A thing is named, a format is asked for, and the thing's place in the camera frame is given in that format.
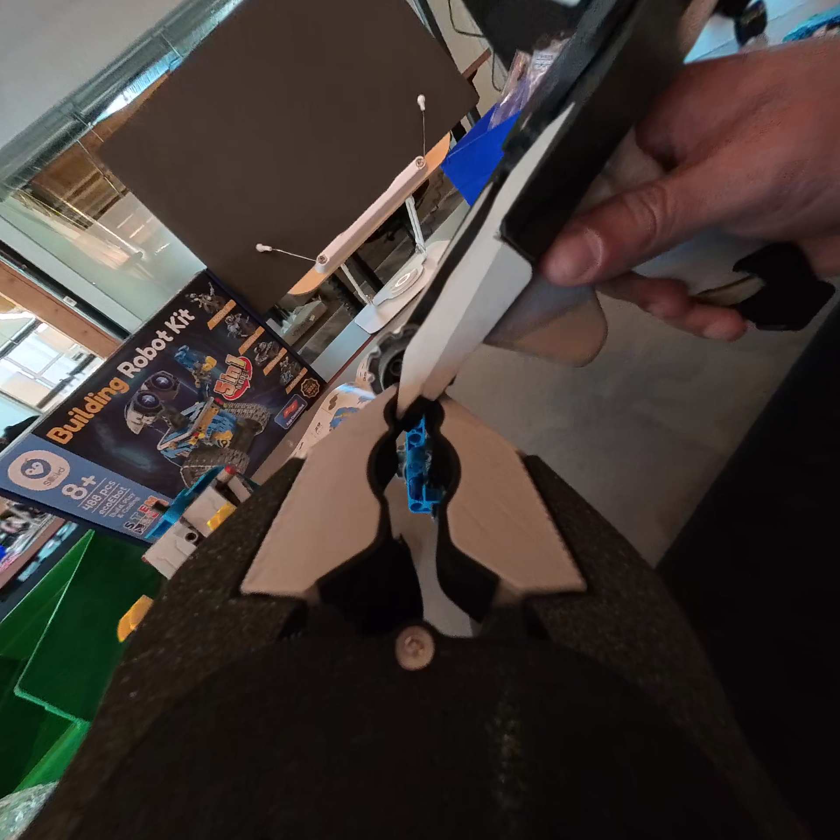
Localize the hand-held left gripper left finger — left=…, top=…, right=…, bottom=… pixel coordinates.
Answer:
left=240, top=386, right=403, bottom=599

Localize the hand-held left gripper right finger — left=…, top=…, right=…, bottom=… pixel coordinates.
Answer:
left=433, top=399, right=588, bottom=598

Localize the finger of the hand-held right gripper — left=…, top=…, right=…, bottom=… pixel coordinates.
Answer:
left=400, top=141, right=535, bottom=414

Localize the blue toy building beam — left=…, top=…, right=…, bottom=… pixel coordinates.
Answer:
left=404, top=413, right=448, bottom=517

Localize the large black toy wheel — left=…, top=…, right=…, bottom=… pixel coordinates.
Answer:
left=357, top=331, right=412, bottom=398

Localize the person's right hand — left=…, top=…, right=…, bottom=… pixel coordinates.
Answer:
left=542, top=33, right=840, bottom=341

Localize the blue grey toy robot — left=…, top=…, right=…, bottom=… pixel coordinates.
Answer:
left=117, top=465, right=263, bottom=644

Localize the blue plastic bin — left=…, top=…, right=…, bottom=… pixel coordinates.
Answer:
left=441, top=101, right=526, bottom=204

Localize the robot kit cardboard box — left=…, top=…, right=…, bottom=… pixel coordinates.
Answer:
left=0, top=269, right=327, bottom=546

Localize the dark divider panel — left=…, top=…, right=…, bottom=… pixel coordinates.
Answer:
left=98, top=0, right=480, bottom=316

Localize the green plastic bin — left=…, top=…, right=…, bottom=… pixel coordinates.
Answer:
left=0, top=528, right=165, bottom=795

